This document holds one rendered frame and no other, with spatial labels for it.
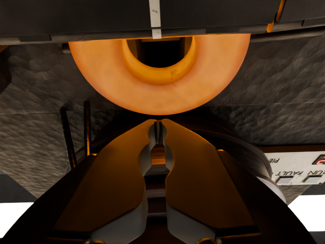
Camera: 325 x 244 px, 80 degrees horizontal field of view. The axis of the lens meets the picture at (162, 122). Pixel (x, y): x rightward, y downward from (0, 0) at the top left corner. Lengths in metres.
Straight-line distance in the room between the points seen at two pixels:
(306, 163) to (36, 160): 0.72
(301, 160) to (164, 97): 0.47
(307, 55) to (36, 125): 0.50
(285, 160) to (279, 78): 0.31
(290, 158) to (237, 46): 0.44
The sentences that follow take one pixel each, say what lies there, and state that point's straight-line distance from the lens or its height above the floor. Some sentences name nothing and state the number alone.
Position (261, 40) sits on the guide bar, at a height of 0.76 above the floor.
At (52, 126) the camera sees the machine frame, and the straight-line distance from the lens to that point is 0.49.
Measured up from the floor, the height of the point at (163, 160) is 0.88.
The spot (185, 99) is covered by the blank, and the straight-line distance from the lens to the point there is 0.21.
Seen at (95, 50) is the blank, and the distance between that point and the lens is 0.19.
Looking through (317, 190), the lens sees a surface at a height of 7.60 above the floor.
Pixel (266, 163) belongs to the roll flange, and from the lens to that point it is 0.44.
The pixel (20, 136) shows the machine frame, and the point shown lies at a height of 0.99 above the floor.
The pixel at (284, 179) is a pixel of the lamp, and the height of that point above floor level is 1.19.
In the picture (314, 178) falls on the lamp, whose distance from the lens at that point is 0.73.
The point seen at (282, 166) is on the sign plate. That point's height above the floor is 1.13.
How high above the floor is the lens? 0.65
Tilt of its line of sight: 47 degrees up
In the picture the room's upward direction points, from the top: 176 degrees clockwise
